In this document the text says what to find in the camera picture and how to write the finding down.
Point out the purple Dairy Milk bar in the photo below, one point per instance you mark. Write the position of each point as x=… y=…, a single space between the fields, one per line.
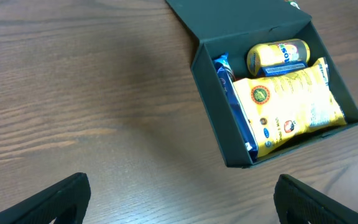
x=226 y=77

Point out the yellow Mentos gum bottle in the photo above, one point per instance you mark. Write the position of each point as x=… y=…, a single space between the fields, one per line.
x=277 y=53

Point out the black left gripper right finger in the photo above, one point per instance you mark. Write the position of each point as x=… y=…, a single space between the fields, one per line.
x=296 y=202

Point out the black box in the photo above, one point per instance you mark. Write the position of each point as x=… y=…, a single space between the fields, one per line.
x=234 y=27

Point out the yellow snack bag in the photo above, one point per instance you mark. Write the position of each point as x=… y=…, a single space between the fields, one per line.
x=282 y=107

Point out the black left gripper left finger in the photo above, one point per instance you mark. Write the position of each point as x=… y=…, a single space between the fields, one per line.
x=64 y=202

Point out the blue Eclipse mint pack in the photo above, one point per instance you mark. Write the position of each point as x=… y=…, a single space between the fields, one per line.
x=281 y=69

